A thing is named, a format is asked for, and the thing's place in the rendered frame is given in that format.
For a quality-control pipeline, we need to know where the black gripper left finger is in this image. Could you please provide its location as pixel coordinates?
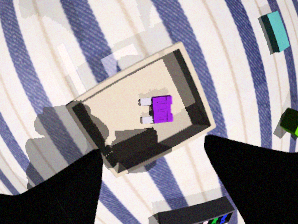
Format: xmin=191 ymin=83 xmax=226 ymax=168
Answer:
xmin=0 ymin=149 xmax=104 ymax=224

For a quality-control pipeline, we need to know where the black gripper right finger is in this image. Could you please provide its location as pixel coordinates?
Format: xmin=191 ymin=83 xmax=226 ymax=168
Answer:
xmin=204 ymin=133 xmax=298 ymax=224

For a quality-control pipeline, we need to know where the beige rectangular tray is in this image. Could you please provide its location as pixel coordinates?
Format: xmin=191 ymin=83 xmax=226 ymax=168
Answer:
xmin=65 ymin=41 xmax=216 ymax=179

